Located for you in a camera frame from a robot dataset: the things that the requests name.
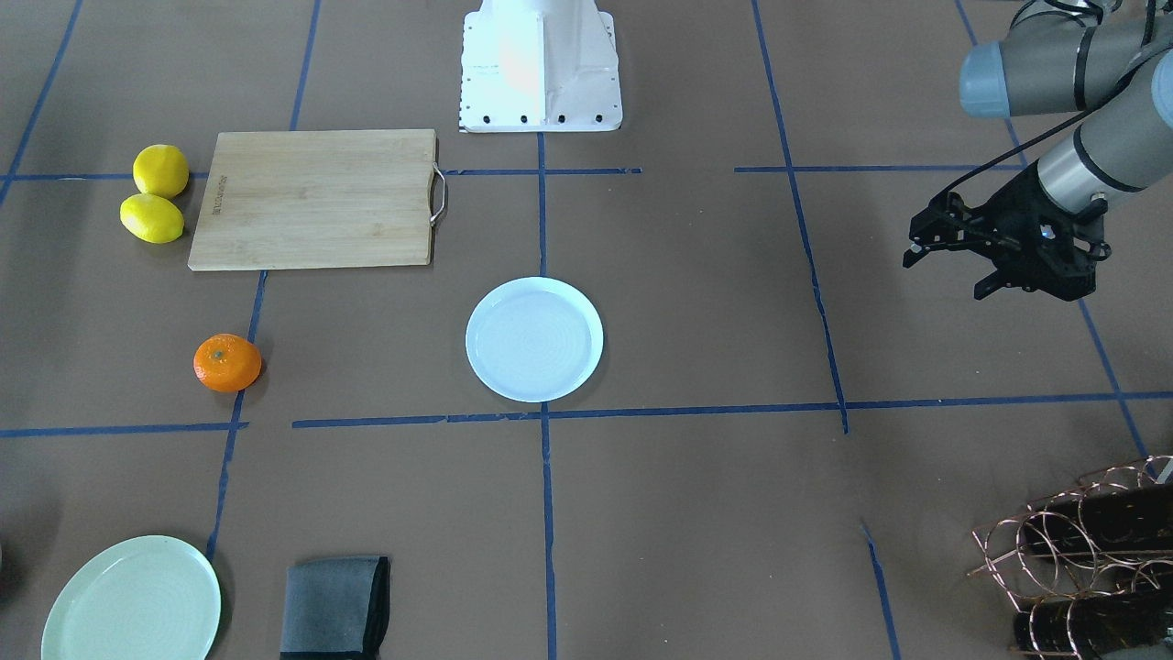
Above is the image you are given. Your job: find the orange fruit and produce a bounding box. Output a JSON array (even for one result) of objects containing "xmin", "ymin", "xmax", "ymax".
[{"xmin": 192, "ymin": 334, "xmax": 263, "ymax": 393}]

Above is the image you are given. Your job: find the lemon near board lower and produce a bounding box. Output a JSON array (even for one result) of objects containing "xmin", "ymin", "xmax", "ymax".
[{"xmin": 120, "ymin": 192, "xmax": 185, "ymax": 244}]

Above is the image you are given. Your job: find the grey folded cloth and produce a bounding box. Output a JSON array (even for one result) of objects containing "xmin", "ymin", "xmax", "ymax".
[{"xmin": 280, "ymin": 554, "xmax": 392, "ymax": 659}]

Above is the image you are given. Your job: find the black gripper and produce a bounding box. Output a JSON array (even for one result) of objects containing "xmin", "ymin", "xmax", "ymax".
[{"xmin": 902, "ymin": 164, "xmax": 1101, "ymax": 301}]

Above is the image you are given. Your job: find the dark wine bottle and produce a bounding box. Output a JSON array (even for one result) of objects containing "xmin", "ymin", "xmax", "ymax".
[
  {"xmin": 1022, "ymin": 484, "xmax": 1172, "ymax": 562},
  {"xmin": 1013, "ymin": 588, "xmax": 1172, "ymax": 659}
]

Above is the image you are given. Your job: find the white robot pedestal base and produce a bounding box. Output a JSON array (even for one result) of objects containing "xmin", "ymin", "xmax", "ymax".
[{"xmin": 457, "ymin": 1, "xmax": 624, "ymax": 134}]

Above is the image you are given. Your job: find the wooden cutting board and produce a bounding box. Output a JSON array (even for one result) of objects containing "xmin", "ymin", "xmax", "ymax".
[{"xmin": 188, "ymin": 128, "xmax": 447, "ymax": 272}]

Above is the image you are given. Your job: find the lemon near board upper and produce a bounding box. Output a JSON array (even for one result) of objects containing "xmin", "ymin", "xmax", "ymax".
[{"xmin": 131, "ymin": 145, "xmax": 192, "ymax": 200}]

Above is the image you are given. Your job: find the lemon board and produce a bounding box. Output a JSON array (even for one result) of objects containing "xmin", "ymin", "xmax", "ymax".
[
  {"xmin": 131, "ymin": 145, "xmax": 192, "ymax": 200},
  {"xmin": 120, "ymin": 192, "xmax": 185, "ymax": 244}
]

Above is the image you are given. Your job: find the copper wire bottle rack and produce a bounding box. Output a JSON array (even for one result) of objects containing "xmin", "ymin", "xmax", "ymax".
[{"xmin": 971, "ymin": 456, "xmax": 1172, "ymax": 659}]

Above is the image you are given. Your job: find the light green plate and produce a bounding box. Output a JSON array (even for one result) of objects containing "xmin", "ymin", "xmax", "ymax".
[{"xmin": 40, "ymin": 535, "xmax": 222, "ymax": 659}]

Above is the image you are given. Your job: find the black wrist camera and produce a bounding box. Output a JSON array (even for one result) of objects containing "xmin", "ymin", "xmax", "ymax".
[{"xmin": 1021, "ymin": 236, "xmax": 1112, "ymax": 302}]

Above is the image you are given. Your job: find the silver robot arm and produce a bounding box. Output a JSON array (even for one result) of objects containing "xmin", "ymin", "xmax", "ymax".
[{"xmin": 904, "ymin": 1, "xmax": 1172, "ymax": 302}]

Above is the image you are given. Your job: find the light blue plate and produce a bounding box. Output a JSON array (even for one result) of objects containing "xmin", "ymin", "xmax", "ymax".
[{"xmin": 465, "ymin": 277, "xmax": 605, "ymax": 402}]

